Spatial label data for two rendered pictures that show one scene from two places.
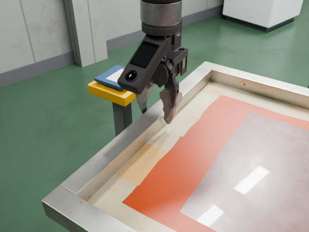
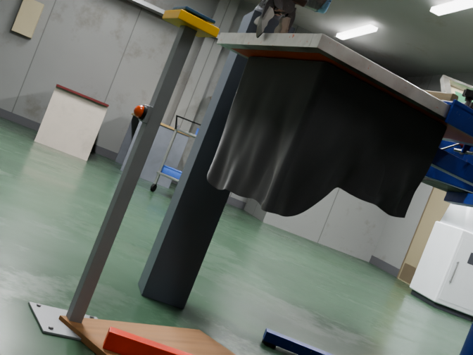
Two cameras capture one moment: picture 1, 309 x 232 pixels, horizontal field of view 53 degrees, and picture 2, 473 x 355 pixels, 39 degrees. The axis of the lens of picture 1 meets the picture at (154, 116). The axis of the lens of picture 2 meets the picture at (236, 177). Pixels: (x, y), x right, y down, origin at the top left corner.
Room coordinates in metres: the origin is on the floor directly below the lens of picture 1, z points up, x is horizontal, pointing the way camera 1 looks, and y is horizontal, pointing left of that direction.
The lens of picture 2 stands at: (-0.39, 1.66, 0.61)
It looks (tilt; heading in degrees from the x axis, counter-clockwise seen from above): 1 degrees down; 297
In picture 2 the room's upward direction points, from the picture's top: 22 degrees clockwise
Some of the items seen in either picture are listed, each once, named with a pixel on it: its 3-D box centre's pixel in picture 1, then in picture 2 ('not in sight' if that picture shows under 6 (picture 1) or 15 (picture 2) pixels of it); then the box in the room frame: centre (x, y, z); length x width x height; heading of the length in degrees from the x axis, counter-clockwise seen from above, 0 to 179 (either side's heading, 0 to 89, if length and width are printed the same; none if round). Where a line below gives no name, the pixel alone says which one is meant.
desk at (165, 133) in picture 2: not in sight; (150, 148); (5.12, -6.14, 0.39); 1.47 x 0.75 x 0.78; 132
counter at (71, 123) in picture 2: not in sight; (72, 120); (5.78, -5.17, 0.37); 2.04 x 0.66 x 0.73; 132
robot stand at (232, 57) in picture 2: not in sight; (214, 159); (0.95, -0.68, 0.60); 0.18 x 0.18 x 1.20; 42
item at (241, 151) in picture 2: not in sight; (260, 128); (0.50, -0.07, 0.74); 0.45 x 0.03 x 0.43; 147
